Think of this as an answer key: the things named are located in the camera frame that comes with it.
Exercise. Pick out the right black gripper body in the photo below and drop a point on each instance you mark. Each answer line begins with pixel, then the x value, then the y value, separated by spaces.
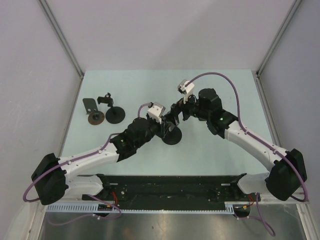
pixel 191 108

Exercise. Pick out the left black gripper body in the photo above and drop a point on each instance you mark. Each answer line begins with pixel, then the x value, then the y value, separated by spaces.
pixel 160 130

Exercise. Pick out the black stand holding white phone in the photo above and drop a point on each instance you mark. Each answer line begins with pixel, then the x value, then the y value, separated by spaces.
pixel 172 135

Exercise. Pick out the black stand holding purple phone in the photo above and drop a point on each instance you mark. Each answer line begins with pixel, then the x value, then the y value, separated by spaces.
pixel 114 114

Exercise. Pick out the rusty base phone stand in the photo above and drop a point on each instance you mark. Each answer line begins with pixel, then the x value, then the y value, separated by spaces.
pixel 95 117

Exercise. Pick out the white silver phone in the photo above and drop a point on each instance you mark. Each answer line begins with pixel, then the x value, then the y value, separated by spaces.
pixel 172 117

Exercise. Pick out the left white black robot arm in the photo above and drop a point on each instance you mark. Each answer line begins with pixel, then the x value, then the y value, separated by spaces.
pixel 52 177

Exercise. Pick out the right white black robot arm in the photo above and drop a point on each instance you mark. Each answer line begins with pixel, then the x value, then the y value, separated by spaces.
pixel 285 168

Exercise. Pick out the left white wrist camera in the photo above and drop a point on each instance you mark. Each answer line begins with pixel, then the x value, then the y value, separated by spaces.
pixel 156 111

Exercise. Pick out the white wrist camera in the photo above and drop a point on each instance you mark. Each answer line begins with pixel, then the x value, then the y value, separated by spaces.
pixel 156 111
pixel 186 88

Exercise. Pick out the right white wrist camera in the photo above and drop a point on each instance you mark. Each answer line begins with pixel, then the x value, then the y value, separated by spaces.
pixel 186 88

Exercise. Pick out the white slotted cable duct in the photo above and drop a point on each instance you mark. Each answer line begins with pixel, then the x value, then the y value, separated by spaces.
pixel 175 208

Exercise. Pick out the right aluminium frame post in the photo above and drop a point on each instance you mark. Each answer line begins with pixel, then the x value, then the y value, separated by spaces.
pixel 279 35

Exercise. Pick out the aluminium frame post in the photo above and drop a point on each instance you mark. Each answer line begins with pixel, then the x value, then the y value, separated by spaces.
pixel 279 35
pixel 49 14

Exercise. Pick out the left aluminium frame post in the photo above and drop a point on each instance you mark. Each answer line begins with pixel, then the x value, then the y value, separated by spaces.
pixel 49 14

